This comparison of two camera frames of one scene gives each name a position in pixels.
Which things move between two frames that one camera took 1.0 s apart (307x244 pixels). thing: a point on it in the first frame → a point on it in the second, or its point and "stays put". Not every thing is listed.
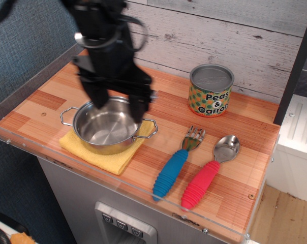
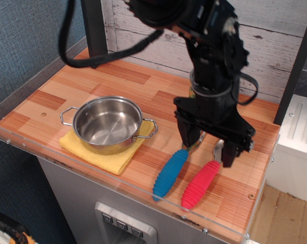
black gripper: x=109 y=62 → x=216 y=112
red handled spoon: x=225 y=147 stays put
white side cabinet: x=292 y=168 stays put
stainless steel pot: x=107 y=130 stays put
